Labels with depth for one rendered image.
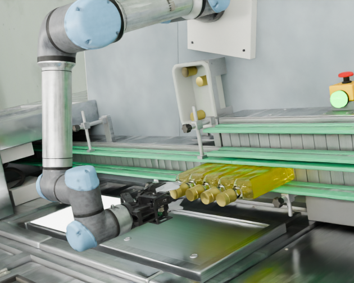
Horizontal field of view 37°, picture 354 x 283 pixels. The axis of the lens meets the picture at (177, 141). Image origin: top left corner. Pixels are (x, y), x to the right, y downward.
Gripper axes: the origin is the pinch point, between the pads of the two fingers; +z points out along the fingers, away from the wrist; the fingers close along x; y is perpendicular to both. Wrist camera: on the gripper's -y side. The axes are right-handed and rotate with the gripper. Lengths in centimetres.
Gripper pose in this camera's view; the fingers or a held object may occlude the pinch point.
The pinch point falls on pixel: (176, 192)
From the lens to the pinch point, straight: 150.6
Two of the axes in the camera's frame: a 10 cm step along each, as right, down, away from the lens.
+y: 6.7, 0.3, -7.4
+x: -1.6, -9.7, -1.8
